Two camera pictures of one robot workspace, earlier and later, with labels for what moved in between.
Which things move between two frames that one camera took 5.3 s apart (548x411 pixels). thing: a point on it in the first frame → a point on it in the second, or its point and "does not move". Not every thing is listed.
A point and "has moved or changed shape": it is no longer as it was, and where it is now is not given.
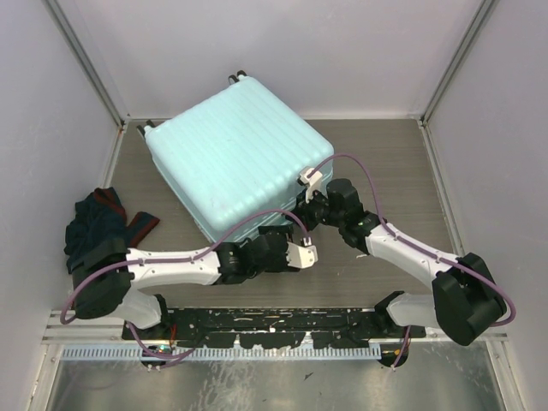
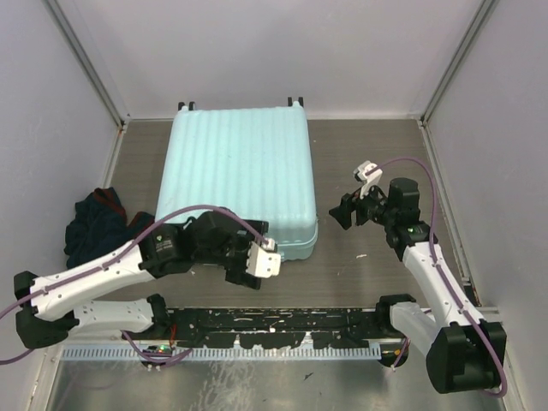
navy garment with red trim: (99, 217) does not move
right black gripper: (304, 209) → (348, 204)
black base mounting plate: (276, 327) does not move
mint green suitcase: (237, 152) has moved or changed shape
